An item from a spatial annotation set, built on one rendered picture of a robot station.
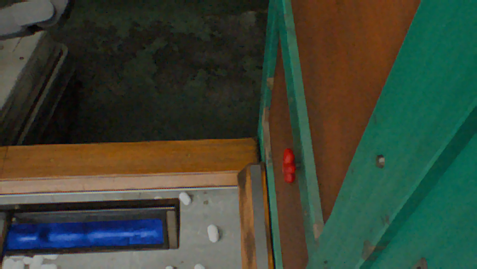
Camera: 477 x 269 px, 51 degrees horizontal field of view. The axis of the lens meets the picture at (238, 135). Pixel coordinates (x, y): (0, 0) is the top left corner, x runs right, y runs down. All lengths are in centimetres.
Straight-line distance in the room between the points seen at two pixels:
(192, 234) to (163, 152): 21
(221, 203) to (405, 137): 88
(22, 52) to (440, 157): 171
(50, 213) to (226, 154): 52
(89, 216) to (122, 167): 43
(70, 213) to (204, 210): 44
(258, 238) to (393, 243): 65
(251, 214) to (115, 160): 36
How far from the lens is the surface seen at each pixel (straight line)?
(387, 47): 34
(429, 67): 24
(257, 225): 98
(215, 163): 115
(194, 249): 109
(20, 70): 182
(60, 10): 99
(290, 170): 59
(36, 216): 77
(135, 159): 117
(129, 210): 73
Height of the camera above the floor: 177
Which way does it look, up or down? 58 degrees down
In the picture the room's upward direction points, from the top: 2 degrees clockwise
